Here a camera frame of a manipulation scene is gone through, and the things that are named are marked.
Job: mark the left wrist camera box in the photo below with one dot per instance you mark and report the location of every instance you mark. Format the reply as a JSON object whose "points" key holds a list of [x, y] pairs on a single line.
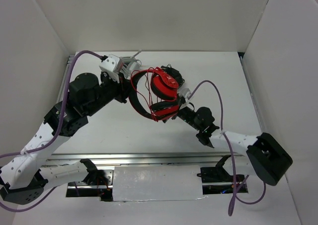
{"points": [[112, 67]]}

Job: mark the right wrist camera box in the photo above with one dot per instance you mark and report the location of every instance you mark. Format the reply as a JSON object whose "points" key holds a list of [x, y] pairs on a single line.
{"points": [[184, 94]]}

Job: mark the aluminium rail frame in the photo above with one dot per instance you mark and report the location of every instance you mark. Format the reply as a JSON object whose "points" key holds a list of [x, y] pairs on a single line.
{"points": [[118, 136]]}

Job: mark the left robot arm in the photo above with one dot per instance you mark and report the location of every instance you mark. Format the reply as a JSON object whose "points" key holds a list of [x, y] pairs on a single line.
{"points": [[25, 177]]}

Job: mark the white cover plate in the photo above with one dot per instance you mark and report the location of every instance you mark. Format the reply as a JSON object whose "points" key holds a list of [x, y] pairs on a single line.
{"points": [[157, 183]]}

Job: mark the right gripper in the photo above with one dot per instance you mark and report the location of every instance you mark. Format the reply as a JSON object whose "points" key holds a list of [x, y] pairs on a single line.
{"points": [[179, 111]]}

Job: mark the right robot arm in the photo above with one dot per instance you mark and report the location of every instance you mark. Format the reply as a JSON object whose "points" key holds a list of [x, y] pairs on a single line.
{"points": [[259, 155]]}

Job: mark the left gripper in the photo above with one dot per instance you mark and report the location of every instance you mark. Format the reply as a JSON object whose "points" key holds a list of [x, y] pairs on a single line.
{"points": [[122, 87]]}

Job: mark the red and black headphones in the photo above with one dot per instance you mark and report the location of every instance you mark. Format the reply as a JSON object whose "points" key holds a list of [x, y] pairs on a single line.
{"points": [[163, 86]]}

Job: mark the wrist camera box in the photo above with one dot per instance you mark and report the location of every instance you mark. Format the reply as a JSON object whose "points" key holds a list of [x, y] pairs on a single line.
{"points": [[184, 94], [112, 67]]}

